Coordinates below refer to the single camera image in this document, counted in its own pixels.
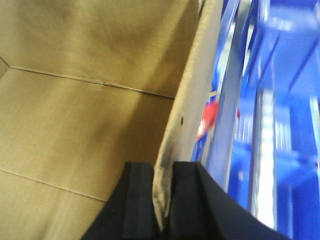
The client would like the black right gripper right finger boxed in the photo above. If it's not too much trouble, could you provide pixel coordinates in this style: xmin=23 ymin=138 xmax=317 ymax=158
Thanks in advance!
xmin=168 ymin=161 xmax=287 ymax=240

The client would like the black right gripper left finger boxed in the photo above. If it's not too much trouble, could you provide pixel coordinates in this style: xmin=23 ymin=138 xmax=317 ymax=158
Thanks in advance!
xmin=81 ymin=162 xmax=159 ymax=240

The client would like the brown cardboard carton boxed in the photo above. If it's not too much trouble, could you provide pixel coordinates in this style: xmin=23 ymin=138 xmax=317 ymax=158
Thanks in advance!
xmin=0 ymin=0 xmax=223 ymax=240

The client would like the large blue plastic bin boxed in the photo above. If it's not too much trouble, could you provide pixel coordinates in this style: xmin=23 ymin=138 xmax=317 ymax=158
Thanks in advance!
xmin=224 ymin=0 xmax=320 ymax=240

